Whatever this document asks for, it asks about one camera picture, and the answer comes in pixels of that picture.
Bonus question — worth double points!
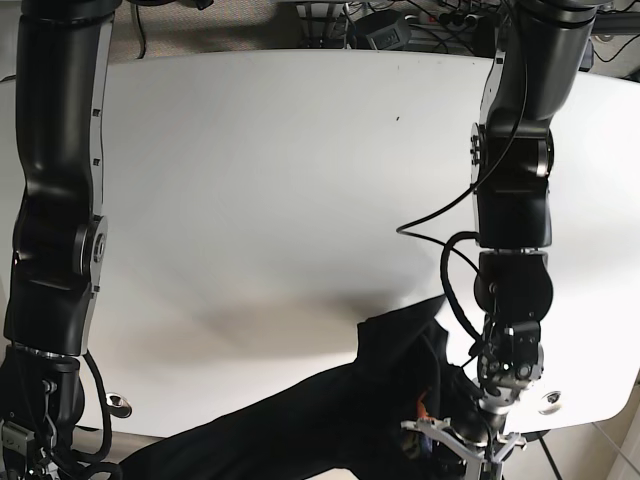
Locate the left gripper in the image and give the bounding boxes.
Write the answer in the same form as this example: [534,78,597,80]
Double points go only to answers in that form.
[401,417,527,479]

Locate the black graphic print T-shirt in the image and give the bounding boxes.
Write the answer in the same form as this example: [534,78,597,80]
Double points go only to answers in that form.
[120,296,454,479]

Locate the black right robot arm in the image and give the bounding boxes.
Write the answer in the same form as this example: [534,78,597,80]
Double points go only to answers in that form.
[1,1,117,479]

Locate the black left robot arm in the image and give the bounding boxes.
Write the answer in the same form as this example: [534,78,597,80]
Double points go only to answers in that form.
[409,1,598,479]

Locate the right silver table grommet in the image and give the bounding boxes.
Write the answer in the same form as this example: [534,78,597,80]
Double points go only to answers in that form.
[536,390,563,416]

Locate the silver table grommet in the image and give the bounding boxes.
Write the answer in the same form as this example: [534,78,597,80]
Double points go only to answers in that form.
[536,390,563,416]
[106,392,133,419]

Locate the left silver table grommet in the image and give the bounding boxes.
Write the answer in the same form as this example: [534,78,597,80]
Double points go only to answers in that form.
[106,392,133,419]

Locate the grey multi-socket box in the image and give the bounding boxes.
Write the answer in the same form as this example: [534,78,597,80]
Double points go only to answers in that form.
[359,10,411,51]

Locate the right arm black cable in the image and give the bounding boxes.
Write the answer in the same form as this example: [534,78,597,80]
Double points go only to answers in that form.
[69,349,126,480]

